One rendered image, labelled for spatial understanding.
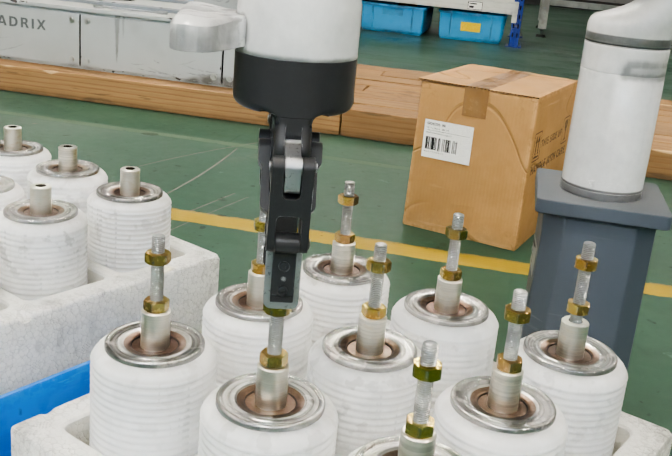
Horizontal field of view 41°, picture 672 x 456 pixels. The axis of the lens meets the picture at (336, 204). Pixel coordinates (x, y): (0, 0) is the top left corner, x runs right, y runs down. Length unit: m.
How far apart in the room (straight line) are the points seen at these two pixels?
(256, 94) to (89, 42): 2.31
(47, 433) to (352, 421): 0.23
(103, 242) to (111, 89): 1.71
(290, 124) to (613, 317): 0.63
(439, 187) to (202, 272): 0.81
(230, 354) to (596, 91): 0.51
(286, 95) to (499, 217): 1.25
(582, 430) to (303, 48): 0.39
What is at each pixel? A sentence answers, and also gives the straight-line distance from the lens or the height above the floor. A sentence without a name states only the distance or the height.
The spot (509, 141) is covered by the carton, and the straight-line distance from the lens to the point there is 1.72.
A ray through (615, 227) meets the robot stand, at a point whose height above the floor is 0.28.
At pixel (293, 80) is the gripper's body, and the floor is 0.48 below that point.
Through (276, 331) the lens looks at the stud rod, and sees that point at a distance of 0.61.
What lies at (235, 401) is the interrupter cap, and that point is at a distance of 0.63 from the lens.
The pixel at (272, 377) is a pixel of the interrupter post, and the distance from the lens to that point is 0.62.
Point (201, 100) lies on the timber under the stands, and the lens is 2.63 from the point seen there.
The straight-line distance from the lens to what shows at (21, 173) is 1.21.
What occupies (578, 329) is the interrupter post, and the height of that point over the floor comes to 0.28.
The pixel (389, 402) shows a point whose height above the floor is 0.23.
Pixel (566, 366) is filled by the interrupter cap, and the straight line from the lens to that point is 0.74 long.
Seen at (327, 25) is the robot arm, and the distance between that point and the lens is 0.52.
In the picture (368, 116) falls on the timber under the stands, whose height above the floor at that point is 0.07.
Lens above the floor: 0.57
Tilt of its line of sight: 17 degrees down
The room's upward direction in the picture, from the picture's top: 5 degrees clockwise
